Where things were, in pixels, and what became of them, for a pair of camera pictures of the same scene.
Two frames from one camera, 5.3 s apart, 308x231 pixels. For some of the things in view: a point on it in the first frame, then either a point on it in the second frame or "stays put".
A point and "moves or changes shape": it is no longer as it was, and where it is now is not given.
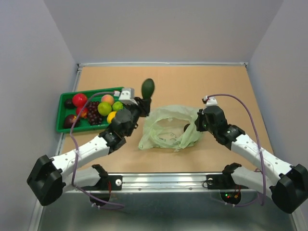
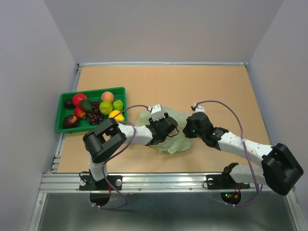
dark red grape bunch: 94,116 stays put
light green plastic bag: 170,126 moves or changes shape
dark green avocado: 147,87 → 86,105
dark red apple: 70,120 stays put
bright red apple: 79,99 stays put
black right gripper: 201,114 → 186,130
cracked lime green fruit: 117,105 stays put
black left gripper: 144,106 → 153,123
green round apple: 104,109 stays put
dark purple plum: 68,104 stays put
